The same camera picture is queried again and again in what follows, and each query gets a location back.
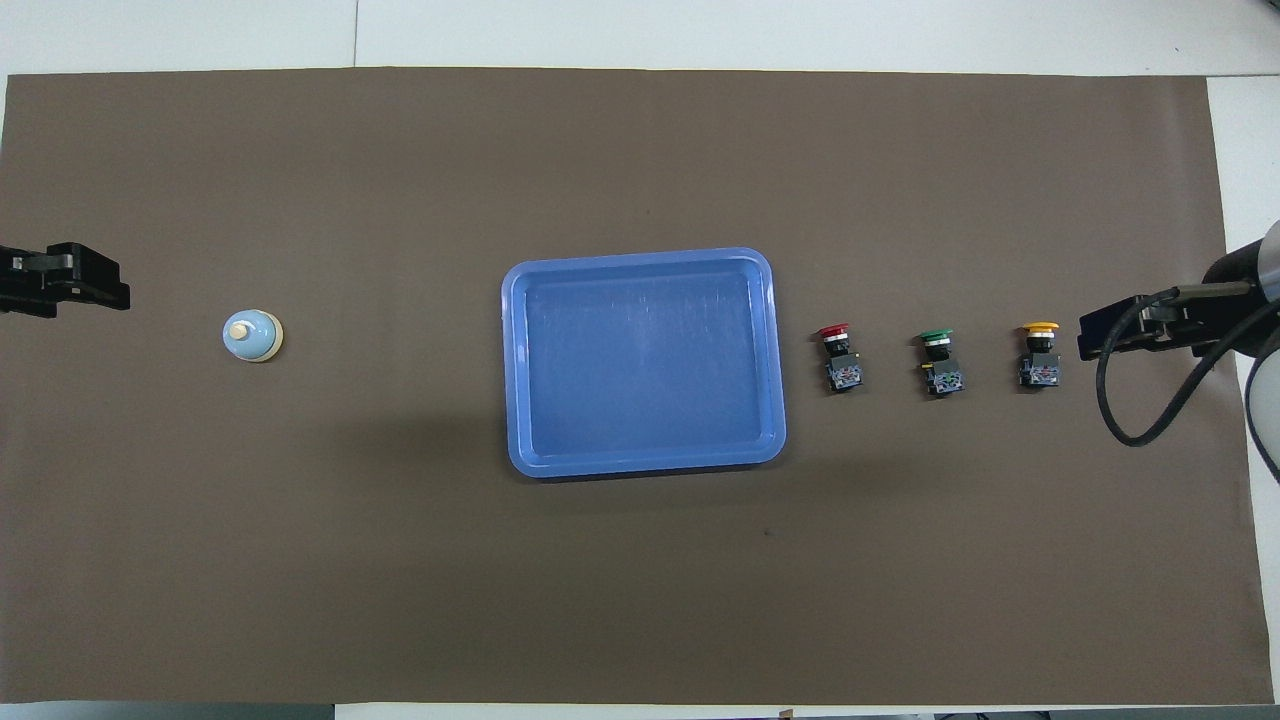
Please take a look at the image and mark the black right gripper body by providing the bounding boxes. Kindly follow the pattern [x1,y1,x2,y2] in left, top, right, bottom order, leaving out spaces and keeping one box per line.
[1145,245,1271,358]

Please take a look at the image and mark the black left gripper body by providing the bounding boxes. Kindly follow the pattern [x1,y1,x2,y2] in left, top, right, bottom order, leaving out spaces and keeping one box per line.
[0,248,61,319]

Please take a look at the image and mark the yellow push button switch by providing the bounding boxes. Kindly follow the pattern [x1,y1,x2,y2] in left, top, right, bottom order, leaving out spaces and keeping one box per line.
[1017,320,1063,391]

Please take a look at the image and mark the green push button switch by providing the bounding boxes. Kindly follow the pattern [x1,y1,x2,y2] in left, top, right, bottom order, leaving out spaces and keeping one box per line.
[914,327,966,398]

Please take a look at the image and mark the red push button switch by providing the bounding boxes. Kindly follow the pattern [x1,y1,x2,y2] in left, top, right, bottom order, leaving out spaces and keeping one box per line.
[816,322,865,395]

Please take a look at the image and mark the light blue call bell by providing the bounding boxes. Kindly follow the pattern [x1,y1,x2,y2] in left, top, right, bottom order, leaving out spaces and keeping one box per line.
[221,308,286,364]

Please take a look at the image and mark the blue plastic tray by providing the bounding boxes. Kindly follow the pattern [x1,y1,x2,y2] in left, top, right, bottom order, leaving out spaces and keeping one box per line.
[500,246,788,480]

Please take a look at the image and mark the brown table mat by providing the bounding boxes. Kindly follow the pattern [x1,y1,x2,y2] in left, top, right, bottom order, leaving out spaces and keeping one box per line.
[0,66,1276,706]

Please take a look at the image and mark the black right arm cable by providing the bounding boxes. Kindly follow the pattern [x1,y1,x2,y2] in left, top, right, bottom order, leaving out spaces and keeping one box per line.
[1095,283,1280,448]

